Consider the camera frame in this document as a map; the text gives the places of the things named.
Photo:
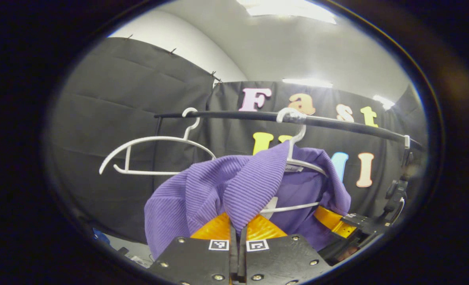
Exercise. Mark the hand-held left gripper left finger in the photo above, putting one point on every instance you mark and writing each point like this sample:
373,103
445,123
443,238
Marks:
195,261

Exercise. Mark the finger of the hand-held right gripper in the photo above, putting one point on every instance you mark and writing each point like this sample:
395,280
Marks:
333,221

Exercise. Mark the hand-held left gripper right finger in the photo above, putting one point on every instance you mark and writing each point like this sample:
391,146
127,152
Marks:
282,261

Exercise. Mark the black clothes rack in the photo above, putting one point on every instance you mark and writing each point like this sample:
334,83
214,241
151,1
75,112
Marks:
337,123

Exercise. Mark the white hanger with wrapped hook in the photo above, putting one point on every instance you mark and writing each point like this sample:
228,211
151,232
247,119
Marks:
292,115

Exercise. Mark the black backdrop cloth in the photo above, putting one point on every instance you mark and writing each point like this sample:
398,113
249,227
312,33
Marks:
120,118

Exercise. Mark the white plastic hanger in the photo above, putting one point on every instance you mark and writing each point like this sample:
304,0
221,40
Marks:
155,139

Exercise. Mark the purple knit jacket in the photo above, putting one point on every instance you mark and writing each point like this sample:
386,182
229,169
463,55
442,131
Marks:
226,186

